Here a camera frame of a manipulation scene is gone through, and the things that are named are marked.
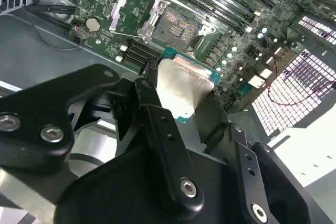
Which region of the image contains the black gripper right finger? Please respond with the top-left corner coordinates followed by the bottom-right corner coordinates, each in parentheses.
top-left (196, 89), bottom-right (316, 224)

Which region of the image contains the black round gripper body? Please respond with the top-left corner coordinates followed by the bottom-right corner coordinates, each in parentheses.
top-left (55, 143), bottom-right (248, 224)

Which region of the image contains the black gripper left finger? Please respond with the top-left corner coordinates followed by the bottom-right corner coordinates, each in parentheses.
top-left (0, 63), bottom-right (206, 216)

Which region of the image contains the silver topped CPU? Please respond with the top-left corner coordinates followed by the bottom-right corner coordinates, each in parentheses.
top-left (156, 47), bottom-right (223, 124)

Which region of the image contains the metal socket cover frame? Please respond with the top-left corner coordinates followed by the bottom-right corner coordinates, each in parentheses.
top-left (108, 0), bottom-right (169, 44)

